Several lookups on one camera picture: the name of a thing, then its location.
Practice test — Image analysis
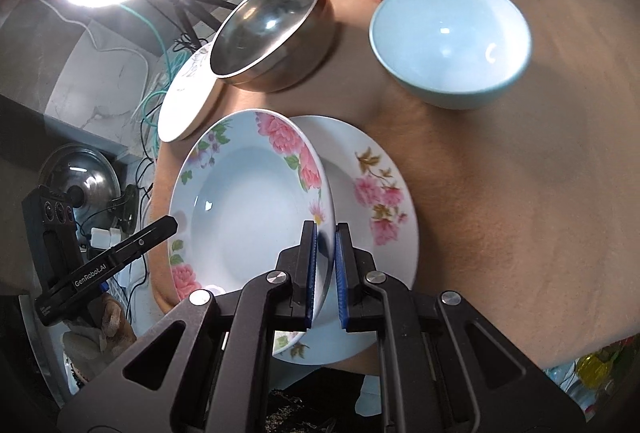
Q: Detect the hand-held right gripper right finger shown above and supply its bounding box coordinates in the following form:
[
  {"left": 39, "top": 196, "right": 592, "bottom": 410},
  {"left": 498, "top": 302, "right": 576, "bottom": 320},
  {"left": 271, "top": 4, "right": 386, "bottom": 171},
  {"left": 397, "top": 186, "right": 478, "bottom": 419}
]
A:
[{"left": 335, "top": 222, "right": 587, "bottom": 433}]

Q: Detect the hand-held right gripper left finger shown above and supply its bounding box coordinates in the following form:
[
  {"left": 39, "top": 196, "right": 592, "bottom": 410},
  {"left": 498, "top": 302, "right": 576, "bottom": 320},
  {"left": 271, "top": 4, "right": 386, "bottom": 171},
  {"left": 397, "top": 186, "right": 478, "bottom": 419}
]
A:
[{"left": 56, "top": 220, "right": 319, "bottom": 433}]

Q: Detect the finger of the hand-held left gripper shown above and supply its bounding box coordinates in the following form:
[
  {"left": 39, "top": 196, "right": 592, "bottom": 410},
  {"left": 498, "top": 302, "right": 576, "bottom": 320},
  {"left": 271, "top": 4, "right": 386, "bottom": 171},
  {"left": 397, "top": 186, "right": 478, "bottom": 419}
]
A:
[{"left": 106, "top": 216, "right": 180, "bottom": 271}]

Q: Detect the floral plate with brown leaves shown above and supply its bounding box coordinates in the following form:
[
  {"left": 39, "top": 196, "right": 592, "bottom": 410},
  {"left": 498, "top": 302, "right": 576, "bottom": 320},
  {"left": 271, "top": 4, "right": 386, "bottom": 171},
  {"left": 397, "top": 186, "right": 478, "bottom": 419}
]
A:
[{"left": 272, "top": 114, "right": 419, "bottom": 367}]

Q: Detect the floral plate with green leaves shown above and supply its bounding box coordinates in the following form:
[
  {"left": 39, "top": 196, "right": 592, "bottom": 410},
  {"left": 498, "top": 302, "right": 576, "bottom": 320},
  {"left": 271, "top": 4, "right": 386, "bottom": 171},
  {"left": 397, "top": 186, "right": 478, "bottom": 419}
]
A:
[{"left": 169, "top": 110, "right": 337, "bottom": 357}]

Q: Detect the white plate with grey print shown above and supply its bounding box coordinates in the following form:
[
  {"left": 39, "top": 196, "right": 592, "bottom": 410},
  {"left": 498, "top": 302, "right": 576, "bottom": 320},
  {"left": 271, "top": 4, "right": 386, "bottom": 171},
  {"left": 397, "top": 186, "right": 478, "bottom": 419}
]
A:
[{"left": 157, "top": 44, "right": 224, "bottom": 144}]

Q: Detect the light blue ceramic bowl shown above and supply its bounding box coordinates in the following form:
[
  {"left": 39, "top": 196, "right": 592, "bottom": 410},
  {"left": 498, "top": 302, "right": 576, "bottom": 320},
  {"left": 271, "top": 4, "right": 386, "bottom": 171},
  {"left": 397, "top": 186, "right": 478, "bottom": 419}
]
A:
[{"left": 369, "top": 0, "right": 532, "bottom": 110}]

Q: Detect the person's left hand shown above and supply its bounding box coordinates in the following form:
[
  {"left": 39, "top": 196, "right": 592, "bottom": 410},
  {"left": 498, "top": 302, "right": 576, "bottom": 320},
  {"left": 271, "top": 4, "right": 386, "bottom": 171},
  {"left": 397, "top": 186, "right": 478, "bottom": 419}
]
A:
[{"left": 62, "top": 298, "right": 137, "bottom": 386}]

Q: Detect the white power adapter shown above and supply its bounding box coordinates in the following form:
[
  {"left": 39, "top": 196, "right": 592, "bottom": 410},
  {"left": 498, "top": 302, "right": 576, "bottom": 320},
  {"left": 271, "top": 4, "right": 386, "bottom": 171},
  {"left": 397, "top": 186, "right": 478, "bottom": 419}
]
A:
[{"left": 91, "top": 227, "right": 122, "bottom": 250}]

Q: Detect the steel pot lid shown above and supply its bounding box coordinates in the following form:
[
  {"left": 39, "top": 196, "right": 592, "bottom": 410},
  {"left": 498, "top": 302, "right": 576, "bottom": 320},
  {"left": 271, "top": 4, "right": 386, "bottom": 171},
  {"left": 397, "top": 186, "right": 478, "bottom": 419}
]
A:
[{"left": 37, "top": 142, "right": 122, "bottom": 234}]

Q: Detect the stainless steel bowl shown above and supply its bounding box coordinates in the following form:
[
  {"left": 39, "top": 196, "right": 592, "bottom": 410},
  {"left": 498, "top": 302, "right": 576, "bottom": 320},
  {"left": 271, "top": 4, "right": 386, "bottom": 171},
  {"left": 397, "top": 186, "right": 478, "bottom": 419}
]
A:
[{"left": 209, "top": 0, "right": 337, "bottom": 93}]

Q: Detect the black tripod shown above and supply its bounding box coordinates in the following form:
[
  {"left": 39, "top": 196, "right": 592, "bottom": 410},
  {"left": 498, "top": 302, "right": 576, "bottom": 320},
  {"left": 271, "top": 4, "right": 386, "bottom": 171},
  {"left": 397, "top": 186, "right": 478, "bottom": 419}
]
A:
[{"left": 145, "top": 0, "right": 236, "bottom": 49}]

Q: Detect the yellow plastic packet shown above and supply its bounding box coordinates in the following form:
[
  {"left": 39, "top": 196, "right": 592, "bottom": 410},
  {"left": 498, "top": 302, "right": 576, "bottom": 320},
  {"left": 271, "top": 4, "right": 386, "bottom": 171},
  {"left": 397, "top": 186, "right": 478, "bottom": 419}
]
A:
[{"left": 574, "top": 344, "right": 632, "bottom": 395}]

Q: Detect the teal cable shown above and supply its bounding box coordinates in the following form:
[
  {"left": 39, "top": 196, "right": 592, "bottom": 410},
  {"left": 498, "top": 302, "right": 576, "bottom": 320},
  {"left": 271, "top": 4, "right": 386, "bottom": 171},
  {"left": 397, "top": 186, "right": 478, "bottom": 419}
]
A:
[{"left": 125, "top": 3, "right": 201, "bottom": 154}]

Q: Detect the white cable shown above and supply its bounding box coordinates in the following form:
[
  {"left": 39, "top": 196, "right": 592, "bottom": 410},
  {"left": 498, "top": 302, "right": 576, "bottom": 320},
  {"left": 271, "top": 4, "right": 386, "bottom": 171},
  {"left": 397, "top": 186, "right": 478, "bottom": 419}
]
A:
[{"left": 10, "top": 0, "right": 153, "bottom": 81}]

